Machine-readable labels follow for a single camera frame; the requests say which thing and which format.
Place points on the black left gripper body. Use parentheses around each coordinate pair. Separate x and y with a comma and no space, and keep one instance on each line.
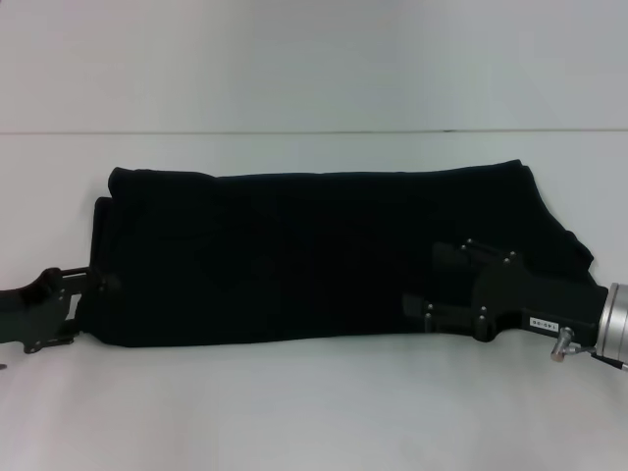
(34,314)

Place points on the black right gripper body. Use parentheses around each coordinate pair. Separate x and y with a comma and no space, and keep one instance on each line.
(539,304)

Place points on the black shirt with FREE print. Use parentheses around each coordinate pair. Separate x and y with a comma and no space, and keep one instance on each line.
(294,255)

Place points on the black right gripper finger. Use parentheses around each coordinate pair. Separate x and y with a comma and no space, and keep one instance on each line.
(451,255)
(451,316)

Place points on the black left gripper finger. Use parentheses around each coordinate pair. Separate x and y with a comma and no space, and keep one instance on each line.
(109,284)

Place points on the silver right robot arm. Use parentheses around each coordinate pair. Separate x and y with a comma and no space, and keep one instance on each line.
(615,324)

